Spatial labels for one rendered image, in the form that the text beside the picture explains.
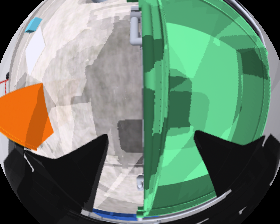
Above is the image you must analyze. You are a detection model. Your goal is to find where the small light blue block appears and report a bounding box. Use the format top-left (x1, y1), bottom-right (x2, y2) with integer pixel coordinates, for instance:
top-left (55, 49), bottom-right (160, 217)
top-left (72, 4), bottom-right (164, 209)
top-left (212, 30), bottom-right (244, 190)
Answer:
top-left (24, 16), bottom-right (43, 34)

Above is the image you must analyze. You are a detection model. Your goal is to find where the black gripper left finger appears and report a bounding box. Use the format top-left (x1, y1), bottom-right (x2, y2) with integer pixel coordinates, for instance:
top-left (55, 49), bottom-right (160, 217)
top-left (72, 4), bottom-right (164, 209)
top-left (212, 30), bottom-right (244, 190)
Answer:
top-left (23, 135), bottom-right (109, 213)

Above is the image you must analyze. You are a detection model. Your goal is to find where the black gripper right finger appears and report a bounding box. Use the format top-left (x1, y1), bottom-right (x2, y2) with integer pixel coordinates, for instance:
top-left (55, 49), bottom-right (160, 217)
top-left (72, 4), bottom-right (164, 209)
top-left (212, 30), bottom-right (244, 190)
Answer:
top-left (193, 129), bottom-right (265, 198)

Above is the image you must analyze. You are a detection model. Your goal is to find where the grey wire bar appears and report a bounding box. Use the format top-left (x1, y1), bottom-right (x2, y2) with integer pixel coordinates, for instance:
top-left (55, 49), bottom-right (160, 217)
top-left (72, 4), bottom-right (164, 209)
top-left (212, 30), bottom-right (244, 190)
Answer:
top-left (129, 16), bottom-right (144, 188)

